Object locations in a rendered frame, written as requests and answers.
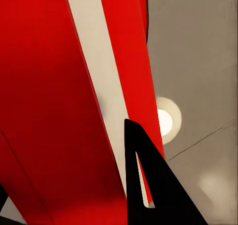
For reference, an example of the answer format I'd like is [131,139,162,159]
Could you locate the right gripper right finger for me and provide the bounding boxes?
[124,119,208,225]

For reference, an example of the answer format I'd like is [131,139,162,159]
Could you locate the radio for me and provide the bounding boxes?
[0,0,165,225]

